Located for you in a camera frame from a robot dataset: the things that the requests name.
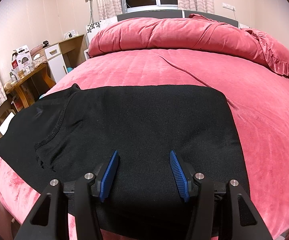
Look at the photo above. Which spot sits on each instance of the teal container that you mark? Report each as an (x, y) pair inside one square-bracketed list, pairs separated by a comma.
[(70, 69)]

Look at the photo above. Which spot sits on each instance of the pink bed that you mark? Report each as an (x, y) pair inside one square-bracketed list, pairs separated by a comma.
[(259, 130)]

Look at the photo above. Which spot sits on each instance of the grey and white headboard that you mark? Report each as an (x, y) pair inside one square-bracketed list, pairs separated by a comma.
[(147, 15)]

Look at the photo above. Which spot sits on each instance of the wooden cabinet with white drawers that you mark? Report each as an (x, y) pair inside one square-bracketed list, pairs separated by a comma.
[(57, 60)]

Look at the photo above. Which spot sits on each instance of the jar with blue lid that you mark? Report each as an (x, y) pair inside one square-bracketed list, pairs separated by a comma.
[(42, 96)]

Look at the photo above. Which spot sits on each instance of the small black device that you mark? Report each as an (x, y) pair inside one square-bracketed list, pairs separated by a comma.
[(46, 44)]

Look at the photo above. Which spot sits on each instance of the white and red box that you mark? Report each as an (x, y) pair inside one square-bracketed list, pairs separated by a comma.
[(22, 58)]

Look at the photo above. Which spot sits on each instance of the white flat box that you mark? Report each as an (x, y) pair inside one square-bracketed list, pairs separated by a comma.
[(6, 123)]

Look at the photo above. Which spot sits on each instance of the black pants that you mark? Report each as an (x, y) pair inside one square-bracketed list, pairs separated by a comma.
[(147, 120)]

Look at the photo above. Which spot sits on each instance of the wooden desk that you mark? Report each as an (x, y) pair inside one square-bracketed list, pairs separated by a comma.
[(24, 80)]

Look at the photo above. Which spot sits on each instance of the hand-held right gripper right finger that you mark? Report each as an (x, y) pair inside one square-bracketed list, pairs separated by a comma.
[(180, 177)]

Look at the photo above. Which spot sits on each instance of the pink ruffled pillow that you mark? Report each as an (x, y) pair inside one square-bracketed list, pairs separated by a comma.
[(279, 55), (199, 16)]

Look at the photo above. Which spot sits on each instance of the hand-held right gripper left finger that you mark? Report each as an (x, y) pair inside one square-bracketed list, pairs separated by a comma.
[(108, 177)]

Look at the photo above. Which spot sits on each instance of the pink pencil case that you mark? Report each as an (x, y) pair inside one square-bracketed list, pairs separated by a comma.
[(37, 49)]

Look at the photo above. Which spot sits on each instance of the white wall socket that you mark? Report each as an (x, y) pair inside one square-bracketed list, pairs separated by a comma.
[(228, 5)]

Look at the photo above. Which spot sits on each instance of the tissue box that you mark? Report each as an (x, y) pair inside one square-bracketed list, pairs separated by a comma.
[(39, 61)]

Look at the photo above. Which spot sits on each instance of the wall socket with charger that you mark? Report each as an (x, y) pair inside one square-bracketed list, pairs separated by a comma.
[(70, 34)]

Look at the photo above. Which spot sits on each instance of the pink duvet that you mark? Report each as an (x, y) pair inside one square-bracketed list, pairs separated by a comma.
[(159, 35)]

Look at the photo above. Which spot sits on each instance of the white nightstand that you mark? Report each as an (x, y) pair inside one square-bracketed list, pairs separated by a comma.
[(87, 55)]

